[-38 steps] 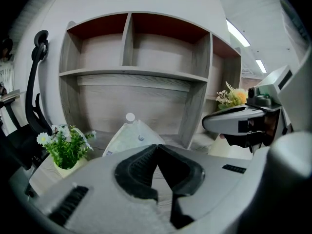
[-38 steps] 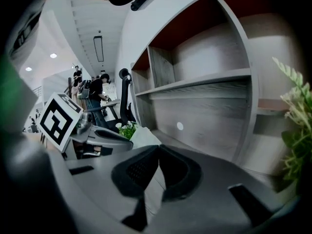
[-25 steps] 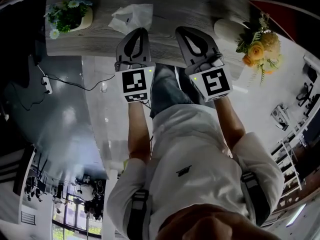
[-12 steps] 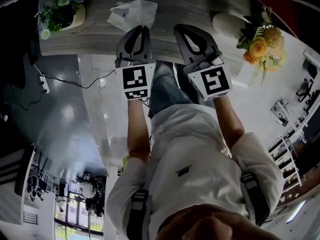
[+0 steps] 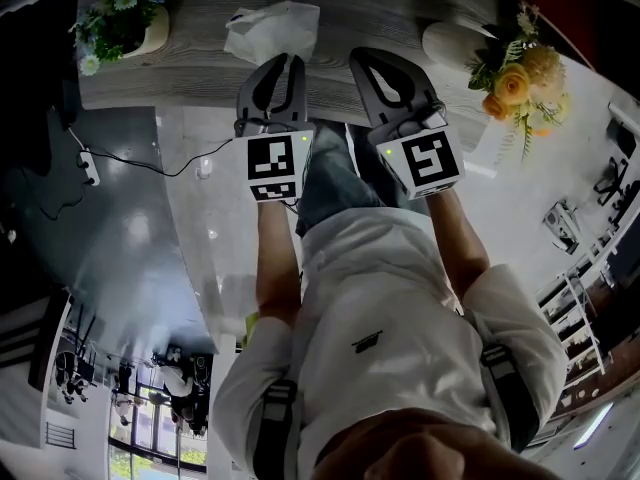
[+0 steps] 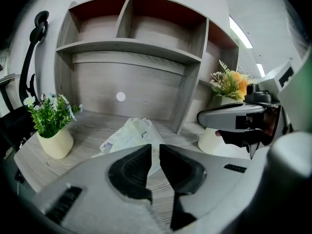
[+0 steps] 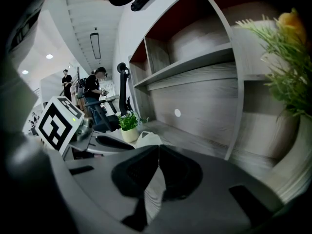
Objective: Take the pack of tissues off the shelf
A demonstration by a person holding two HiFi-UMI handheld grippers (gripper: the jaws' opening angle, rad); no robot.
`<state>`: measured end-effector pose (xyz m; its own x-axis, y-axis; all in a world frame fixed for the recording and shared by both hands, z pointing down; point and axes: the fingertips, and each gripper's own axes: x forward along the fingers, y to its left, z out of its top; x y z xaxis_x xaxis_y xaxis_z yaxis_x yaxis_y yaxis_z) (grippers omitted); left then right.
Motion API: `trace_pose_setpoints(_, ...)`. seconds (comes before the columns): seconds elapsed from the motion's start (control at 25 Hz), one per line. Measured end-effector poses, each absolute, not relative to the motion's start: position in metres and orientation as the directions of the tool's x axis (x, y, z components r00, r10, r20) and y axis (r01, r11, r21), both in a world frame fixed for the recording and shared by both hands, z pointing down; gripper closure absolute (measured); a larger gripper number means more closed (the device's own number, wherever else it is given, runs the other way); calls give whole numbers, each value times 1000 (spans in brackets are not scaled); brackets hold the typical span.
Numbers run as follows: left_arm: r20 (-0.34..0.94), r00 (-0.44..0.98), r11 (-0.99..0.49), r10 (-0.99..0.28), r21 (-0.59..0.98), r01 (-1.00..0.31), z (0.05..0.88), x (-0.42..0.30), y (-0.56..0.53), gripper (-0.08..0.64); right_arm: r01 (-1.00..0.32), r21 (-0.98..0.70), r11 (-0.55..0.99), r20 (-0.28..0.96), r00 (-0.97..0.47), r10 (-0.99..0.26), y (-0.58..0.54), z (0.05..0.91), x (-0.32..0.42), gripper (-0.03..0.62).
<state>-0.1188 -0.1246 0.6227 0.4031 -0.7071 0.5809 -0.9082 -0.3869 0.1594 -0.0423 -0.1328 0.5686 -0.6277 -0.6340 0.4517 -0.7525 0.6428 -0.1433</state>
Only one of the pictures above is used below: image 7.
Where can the grey wooden shelf desk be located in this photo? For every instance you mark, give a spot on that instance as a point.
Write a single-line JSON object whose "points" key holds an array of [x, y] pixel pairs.
{"points": [[200, 94]]}

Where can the round ceiling light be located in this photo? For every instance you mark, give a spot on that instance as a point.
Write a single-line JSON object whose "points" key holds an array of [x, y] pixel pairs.
{"points": [[25, 72], [49, 56]]}

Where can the small green plant cream pot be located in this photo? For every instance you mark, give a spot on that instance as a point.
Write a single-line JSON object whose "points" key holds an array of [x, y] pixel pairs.
{"points": [[129, 128]]}

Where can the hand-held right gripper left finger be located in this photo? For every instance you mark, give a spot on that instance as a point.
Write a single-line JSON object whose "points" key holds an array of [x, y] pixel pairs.
{"points": [[131, 174]]}

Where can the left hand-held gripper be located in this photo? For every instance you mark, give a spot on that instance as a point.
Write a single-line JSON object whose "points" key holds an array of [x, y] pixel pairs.
{"points": [[56, 125]]}

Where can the white vase with flowers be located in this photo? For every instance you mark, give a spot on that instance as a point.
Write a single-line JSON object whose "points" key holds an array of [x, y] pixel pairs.
{"points": [[292, 82]]}

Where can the white pack of tissues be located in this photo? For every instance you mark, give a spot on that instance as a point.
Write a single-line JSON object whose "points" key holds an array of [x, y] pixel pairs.
{"points": [[150, 140]]}

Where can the long black-framed ceiling light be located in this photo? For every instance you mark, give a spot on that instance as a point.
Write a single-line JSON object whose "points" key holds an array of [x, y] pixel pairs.
{"points": [[95, 45]]}

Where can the black office chair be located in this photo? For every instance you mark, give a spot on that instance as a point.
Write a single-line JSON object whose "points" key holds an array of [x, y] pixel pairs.
{"points": [[125, 99]]}

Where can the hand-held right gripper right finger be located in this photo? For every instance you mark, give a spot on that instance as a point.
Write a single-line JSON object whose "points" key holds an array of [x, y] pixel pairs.
{"points": [[185, 174]]}

